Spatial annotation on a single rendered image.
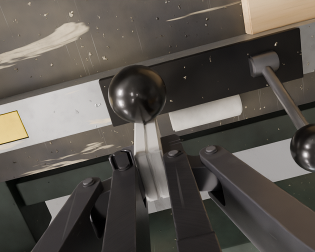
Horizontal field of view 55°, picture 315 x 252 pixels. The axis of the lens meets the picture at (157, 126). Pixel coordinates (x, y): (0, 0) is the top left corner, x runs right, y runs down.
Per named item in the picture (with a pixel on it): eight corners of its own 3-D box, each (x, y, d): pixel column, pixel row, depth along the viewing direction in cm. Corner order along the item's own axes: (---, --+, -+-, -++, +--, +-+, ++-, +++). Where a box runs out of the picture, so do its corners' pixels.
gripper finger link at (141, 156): (161, 200, 17) (148, 203, 17) (154, 147, 23) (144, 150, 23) (147, 152, 16) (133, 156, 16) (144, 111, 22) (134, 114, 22)
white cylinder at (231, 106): (172, 126, 37) (236, 110, 37) (175, 136, 34) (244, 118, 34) (166, 103, 36) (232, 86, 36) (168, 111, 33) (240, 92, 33)
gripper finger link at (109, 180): (146, 210, 15) (88, 225, 15) (143, 163, 20) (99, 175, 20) (138, 185, 14) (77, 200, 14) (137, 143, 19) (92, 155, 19)
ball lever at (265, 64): (274, 66, 32) (348, 175, 23) (239, 75, 32) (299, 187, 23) (279, 36, 29) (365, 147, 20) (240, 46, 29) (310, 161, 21)
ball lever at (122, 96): (167, 108, 31) (174, 117, 18) (131, 117, 31) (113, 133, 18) (158, 71, 31) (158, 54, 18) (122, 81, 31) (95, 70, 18)
